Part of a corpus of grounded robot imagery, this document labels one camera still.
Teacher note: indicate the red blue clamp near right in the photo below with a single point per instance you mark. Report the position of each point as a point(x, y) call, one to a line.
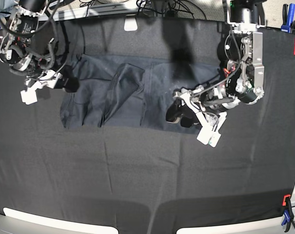
point(288, 215)

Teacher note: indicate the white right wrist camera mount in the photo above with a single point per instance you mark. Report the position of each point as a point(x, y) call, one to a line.
point(28, 96)

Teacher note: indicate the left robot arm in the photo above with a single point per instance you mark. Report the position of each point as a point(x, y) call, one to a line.
point(242, 75)

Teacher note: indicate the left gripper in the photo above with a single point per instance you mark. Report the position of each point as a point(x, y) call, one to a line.
point(213, 104)

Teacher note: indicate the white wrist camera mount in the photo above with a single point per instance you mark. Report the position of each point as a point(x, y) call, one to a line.
point(28, 96)
point(206, 126)

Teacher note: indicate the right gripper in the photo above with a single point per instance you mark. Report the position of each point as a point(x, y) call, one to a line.
point(53, 80)

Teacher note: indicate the blue clamp far right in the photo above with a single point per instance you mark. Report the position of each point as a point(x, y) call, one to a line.
point(288, 12)

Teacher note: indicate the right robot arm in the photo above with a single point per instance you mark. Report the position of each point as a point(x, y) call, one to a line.
point(29, 18)

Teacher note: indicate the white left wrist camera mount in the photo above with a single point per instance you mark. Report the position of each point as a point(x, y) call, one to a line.
point(206, 126)

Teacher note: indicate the dark navy t-shirt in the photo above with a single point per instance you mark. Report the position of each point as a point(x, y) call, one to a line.
point(130, 91)

